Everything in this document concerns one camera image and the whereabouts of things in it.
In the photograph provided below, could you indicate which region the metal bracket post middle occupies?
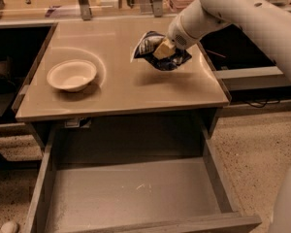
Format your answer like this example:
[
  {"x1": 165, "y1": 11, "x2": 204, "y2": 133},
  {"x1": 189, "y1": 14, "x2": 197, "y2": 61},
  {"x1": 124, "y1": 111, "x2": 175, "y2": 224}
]
[{"x1": 152, "y1": 0, "x2": 163, "y2": 17}]

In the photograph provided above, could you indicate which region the blue chip bag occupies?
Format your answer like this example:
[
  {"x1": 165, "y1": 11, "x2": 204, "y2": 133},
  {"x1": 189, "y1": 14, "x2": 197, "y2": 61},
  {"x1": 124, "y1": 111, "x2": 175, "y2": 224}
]
[{"x1": 131, "y1": 31, "x2": 192, "y2": 71}]

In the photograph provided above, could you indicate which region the beige counter cabinet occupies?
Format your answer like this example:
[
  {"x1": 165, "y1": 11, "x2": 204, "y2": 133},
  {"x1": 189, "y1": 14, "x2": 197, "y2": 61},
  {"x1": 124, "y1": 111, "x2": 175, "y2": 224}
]
[{"x1": 11, "y1": 16, "x2": 232, "y2": 150}]

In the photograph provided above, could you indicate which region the black cable on floor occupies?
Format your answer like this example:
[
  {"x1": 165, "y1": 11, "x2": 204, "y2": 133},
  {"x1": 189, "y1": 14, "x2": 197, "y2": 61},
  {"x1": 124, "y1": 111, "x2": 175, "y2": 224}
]
[{"x1": 242, "y1": 98, "x2": 282, "y2": 109}]

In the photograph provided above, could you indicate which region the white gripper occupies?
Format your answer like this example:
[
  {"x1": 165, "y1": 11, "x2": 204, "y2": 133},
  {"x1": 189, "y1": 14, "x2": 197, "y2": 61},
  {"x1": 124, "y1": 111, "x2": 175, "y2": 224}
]
[{"x1": 153, "y1": 0, "x2": 230, "y2": 59}]

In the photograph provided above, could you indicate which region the metal bracket post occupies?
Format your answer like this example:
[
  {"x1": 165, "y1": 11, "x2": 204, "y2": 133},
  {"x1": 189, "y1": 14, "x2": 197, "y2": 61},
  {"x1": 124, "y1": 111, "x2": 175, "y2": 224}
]
[
  {"x1": 152, "y1": 0, "x2": 163, "y2": 17},
  {"x1": 78, "y1": 0, "x2": 92, "y2": 20}
]

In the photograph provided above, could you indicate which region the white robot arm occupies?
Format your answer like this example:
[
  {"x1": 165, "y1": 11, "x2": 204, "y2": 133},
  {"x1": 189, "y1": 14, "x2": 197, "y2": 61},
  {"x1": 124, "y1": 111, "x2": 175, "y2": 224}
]
[{"x1": 154, "y1": 0, "x2": 291, "y2": 233}]

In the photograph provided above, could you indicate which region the grey low shelf right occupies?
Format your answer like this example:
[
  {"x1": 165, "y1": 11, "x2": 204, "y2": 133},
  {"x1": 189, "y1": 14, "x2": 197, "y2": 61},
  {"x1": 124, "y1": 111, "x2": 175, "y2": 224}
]
[{"x1": 213, "y1": 66, "x2": 291, "y2": 91}]

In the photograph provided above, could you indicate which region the white label under counter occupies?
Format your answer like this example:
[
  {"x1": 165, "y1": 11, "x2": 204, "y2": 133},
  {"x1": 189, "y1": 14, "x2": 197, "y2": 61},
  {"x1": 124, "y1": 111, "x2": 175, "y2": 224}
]
[{"x1": 64, "y1": 117, "x2": 91, "y2": 128}]

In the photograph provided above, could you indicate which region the white shoe tip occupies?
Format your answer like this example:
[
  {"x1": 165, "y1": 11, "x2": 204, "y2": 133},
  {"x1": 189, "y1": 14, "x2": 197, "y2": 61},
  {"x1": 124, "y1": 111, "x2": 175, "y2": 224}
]
[{"x1": 0, "y1": 221, "x2": 19, "y2": 233}]

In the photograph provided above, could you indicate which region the grey open top drawer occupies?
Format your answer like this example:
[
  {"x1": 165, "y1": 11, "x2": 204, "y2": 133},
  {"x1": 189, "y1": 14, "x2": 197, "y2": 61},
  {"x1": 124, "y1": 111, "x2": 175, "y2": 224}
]
[{"x1": 24, "y1": 118, "x2": 261, "y2": 233}]

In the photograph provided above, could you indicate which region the white paper bowl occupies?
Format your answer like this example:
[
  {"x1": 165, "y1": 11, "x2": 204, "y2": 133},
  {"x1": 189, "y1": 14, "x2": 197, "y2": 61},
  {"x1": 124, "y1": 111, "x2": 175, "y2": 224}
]
[{"x1": 47, "y1": 59, "x2": 97, "y2": 92}]

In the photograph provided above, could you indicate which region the metal bracket post left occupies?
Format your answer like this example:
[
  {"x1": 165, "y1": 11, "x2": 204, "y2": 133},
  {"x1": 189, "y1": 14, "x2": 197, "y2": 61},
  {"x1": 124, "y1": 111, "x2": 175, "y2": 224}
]
[{"x1": 78, "y1": 0, "x2": 92, "y2": 20}]

